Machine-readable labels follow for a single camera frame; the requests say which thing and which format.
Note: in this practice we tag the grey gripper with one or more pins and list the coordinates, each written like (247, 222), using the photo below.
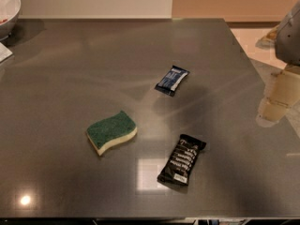
(289, 38)

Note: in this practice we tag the blue rxbar blueberry wrapper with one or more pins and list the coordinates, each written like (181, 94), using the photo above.
(171, 80)

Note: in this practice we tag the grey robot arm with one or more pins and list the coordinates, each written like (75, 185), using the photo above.
(287, 42)

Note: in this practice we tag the black rxbar chocolate wrapper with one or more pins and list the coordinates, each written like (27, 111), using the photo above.
(181, 161)

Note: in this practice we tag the green and yellow sponge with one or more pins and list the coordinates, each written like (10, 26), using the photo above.
(111, 131)

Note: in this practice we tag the white paper sheet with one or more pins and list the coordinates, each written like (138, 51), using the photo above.
(5, 53)

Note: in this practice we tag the white bowl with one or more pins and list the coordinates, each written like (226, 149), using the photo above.
(9, 13)

